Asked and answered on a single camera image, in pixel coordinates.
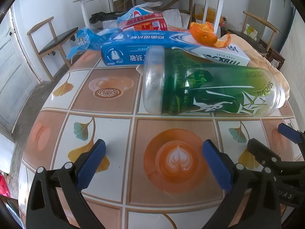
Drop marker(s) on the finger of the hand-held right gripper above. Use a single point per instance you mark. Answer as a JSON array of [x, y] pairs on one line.
[[289, 130], [259, 151]]

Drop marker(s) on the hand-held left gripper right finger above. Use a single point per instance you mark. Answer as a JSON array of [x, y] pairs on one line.
[[218, 164]]

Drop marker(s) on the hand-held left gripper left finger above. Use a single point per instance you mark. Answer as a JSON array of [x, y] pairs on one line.
[[91, 164]]

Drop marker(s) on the green plastic bottle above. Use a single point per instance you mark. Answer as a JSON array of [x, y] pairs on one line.
[[202, 88]]

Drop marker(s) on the blue white toothpaste box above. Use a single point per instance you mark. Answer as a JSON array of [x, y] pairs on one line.
[[143, 43]]

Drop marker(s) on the white mattress blue edge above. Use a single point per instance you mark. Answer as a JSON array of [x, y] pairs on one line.
[[295, 71]]

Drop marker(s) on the dark wooden stool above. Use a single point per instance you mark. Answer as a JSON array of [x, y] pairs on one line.
[[274, 53]]

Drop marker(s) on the red bag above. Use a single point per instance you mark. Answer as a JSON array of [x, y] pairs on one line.
[[3, 186]]

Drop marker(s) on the wooden chair black seat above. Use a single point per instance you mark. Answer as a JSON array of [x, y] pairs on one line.
[[258, 44], [57, 40]]

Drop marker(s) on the white printed bag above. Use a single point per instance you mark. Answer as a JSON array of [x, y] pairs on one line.
[[250, 31]]

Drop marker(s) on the small curled orange peel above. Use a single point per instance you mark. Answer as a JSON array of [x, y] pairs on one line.
[[224, 43]]

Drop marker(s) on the white panelled door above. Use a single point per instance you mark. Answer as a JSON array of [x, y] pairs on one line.
[[14, 76]]

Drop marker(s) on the white refrigerator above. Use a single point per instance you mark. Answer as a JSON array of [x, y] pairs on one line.
[[278, 7]]

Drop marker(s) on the blue clear plastic bag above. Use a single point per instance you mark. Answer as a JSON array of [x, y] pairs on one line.
[[83, 40]]

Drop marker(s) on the large orange peel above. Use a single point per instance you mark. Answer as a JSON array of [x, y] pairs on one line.
[[202, 34]]

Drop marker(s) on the orange plastic bag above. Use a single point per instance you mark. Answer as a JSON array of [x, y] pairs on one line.
[[208, 13]]

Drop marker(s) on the black cloth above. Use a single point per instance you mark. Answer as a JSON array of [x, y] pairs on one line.
[[102, 16]]

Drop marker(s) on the red printed can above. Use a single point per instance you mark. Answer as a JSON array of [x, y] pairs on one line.
[[145, 23]]

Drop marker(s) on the white plastic bag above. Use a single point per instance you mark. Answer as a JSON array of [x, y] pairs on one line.
[[175, 16]]

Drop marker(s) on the brown cardboard box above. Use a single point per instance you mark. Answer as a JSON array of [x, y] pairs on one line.
[[121, 4]]

